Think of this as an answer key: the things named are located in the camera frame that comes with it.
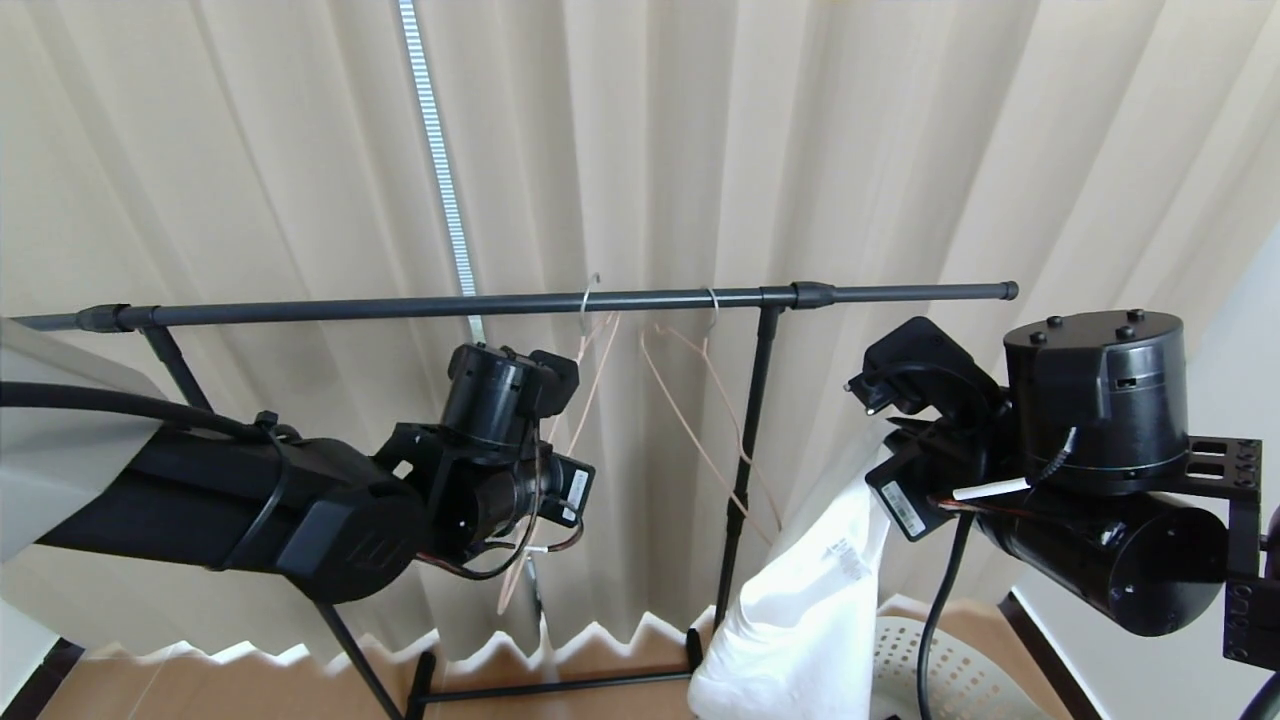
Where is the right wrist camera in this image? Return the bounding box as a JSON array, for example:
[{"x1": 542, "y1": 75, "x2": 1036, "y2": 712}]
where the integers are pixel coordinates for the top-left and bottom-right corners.
[{"x1": 843, "y1": 316, "x2": 1006, "y2": 419}]

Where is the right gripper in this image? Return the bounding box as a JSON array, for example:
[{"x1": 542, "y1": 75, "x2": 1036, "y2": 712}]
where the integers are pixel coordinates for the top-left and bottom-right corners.
[{"x1": 865, "y1": 445, "x2": 1231, "y2": 638}]

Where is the white garment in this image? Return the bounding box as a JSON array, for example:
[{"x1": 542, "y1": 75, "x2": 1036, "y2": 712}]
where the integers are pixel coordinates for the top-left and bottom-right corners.
[{"x1": 688, "y1": 445, "x2": 894, "y2": 720}]

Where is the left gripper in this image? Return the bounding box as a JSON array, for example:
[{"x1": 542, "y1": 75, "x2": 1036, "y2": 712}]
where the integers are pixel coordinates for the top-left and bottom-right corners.
[{"x1": 468, "y1": 455, "x2": 598, "y2": 549}]

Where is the black cable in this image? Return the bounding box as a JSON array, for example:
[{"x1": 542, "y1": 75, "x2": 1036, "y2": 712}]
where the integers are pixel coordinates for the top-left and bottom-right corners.
[
  {"x1": 0, "y1": 380, "x2": 276, "y2": 443},
  {"x1": 420, "y1": 500, "x2": 549, "y2": 583},
  {"x1": 915, "y1": 512, "x2": 976, "y2": 720}
]

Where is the pink clothes hanger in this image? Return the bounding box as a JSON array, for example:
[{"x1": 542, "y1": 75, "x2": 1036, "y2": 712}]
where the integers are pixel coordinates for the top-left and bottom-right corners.
[
  {"x1": 497, "y1": 272, "x2": 623, "y2": 616},
  {"x1": 640, "y1": 288, "x2": 787, "y2": 547}
]

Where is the white laundry basket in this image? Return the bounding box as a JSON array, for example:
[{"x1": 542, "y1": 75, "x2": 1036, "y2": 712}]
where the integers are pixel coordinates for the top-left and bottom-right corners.
[{"x1": 870, "y1": 615, "x2": 1063, "y2": 720}]

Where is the black clothes rack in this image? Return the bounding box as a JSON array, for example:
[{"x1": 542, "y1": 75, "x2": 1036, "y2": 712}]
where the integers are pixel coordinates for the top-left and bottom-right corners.
[{"x1": 10, "y1": 281, "x2": 1019, "y2": 720}]

